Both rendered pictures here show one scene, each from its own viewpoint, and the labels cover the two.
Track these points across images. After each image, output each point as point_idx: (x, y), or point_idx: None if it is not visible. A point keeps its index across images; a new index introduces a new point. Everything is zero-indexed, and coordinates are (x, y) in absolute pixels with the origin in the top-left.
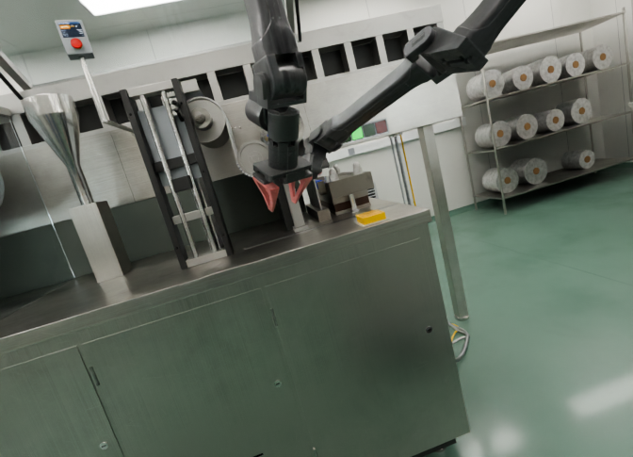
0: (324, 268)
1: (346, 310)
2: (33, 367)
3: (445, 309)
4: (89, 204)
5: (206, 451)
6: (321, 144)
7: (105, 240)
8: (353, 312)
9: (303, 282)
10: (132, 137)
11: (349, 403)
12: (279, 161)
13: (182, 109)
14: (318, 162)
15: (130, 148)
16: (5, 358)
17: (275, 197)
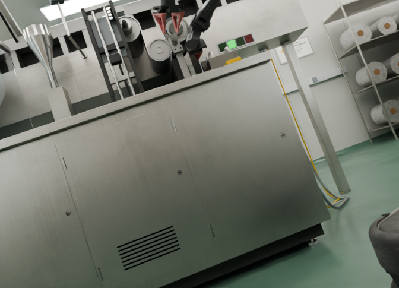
0: (204, 93)
1: (221, 121)
2: (29, 157)
3: (293, 120)
4: (57, 88)
5: (133, 222)
6: (197, 24)
7: (66, 110)
8: (227, 122)
9: (192, 102)
10: (81, 58)
11: (232, 189)
12: (165, 0)
13: (114, 15)
14: (196, 35)
15: (80, 66)
16: (15, 151)
17: (164, 20)
